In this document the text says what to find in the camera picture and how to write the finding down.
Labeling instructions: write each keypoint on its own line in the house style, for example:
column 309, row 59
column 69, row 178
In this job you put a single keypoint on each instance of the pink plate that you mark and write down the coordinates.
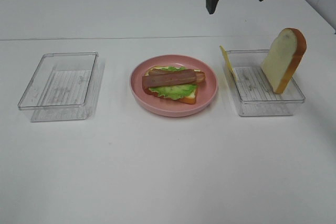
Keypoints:
column 206, row 91

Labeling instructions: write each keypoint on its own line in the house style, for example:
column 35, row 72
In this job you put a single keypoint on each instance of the clear left plastic container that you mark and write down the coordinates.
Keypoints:
column 64, row 87

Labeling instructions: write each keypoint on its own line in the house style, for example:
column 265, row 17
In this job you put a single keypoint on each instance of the clear plastic container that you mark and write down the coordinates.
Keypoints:
column 250, row 90
column 64, row 87

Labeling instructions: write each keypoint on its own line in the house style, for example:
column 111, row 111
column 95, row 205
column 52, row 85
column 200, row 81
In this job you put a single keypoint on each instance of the yellow cheese slice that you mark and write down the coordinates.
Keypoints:
column 227, row 61

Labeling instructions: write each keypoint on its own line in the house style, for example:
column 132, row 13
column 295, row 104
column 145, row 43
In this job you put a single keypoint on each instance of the clear right plastic container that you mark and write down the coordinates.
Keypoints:
column 250, row 90

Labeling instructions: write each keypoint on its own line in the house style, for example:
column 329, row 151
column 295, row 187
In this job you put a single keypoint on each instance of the bacon strip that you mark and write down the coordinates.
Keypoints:
column 170, row 78
column 200, row 75

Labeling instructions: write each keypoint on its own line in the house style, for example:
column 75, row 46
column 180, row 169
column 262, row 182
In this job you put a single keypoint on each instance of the bread slice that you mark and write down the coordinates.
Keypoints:
column 185, row 93
column 283, row 58

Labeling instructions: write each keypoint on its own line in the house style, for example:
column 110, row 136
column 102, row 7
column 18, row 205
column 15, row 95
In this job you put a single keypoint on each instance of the green lettuce leaf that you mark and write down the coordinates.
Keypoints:
column 185, row 93

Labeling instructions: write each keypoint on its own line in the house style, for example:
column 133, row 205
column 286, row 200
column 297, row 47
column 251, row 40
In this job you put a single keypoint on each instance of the upright bread slice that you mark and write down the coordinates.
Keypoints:
column 283, row 58

